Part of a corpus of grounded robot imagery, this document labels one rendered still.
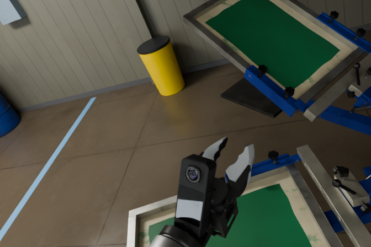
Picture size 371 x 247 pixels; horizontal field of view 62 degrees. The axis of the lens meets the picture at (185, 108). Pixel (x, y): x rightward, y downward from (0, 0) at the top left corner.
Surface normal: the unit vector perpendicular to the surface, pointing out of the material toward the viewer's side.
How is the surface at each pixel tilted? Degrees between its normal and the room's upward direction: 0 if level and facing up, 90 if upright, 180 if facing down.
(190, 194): 58
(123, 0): 90
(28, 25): 90
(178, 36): 90
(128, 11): 90
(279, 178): 0
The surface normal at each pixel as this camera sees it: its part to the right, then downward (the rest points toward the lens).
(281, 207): -0.33, -0.78
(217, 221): -0.52, 0.62
